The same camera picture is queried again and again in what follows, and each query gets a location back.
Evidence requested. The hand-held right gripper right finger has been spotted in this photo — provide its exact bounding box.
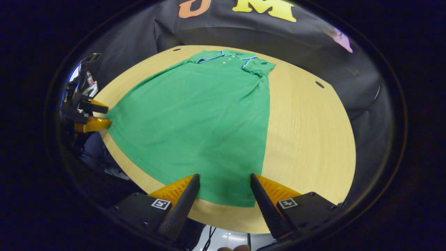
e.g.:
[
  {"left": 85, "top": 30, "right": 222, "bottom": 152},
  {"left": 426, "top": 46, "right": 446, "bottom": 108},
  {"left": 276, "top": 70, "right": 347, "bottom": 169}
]
[{"left": 250, "top": 173, "right": 345, "bottom": 241}]

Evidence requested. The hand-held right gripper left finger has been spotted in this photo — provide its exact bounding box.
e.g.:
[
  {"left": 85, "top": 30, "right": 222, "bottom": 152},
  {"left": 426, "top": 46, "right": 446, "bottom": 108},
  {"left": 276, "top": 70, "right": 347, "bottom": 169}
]
[{"left": 108, "top": 174, "right": 201, "bottom": 243}]

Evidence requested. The green T-shirt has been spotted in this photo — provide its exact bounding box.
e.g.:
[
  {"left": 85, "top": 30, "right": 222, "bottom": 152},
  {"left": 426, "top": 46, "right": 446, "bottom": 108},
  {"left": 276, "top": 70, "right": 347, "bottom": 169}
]
[{"left": 105, "top": 49, "right": 277, "bottom": 208}]

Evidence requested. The white plastic object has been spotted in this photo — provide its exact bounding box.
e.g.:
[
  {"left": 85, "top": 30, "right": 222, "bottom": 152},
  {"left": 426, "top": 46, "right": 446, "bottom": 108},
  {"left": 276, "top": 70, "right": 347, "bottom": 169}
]
[{"left": 84, "top": 83, "right": 99, "bottom": 98}]

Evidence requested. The black backdrop cloth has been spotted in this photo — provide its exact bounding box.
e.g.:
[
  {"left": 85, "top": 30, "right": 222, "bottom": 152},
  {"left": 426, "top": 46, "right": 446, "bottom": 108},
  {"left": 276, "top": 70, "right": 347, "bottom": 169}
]
[{"left": 70, "top": 0, "right": 396, "bottom": 210}]

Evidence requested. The black cable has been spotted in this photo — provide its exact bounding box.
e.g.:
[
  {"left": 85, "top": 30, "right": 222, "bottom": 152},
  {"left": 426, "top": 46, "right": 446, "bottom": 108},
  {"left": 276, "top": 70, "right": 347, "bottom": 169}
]
[{"left": 201, "top": 226, "right": 217, "bottom": 251}]

